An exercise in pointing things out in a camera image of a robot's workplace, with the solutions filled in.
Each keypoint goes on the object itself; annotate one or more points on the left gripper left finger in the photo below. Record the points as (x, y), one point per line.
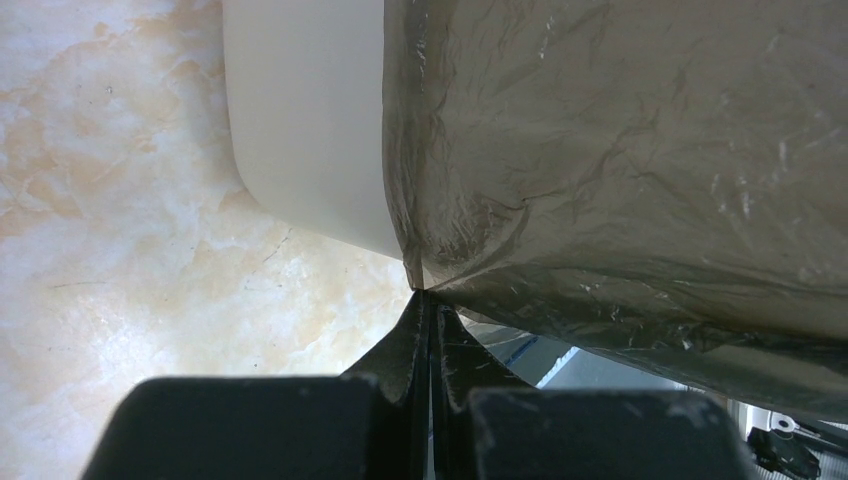
(370, 422)

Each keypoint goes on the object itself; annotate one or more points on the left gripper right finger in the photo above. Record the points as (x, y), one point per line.
(490, 424)

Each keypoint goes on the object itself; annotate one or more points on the dark translucent trash bag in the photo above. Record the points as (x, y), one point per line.
(663, 183)

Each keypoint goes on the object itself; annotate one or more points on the cream plastic trash bin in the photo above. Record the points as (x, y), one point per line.
(304, 95)

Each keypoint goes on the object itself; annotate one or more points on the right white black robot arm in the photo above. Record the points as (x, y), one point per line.
(791, 447)

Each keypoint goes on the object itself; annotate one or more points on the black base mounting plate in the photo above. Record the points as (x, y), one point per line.
(552, 364)

